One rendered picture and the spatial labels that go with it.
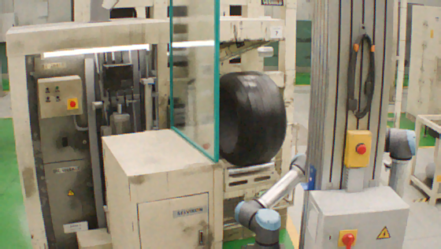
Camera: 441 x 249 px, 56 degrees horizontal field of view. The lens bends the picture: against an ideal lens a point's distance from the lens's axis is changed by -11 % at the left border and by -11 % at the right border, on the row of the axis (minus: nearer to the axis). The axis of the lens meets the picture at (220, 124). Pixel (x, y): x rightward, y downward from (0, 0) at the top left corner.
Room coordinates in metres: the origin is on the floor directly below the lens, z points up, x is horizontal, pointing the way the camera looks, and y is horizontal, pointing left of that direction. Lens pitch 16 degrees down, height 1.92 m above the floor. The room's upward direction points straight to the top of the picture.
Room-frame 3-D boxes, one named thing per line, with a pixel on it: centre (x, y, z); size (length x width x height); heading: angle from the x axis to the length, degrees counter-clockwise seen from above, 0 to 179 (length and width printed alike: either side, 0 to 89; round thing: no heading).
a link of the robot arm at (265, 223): (1.94, -0.22, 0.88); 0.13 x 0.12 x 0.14; 36
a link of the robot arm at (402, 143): (1.92, -0.85, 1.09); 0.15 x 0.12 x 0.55; 68
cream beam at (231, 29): (3.11, -0.11, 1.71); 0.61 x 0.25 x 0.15; 115
